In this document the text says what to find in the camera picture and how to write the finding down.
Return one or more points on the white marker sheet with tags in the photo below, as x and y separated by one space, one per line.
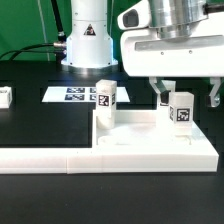
69 94

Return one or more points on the white L-shaped obstacle fence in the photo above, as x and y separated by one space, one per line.
95 160

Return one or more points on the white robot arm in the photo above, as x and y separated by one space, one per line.
89 46

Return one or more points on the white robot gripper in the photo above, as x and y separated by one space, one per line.
174 38

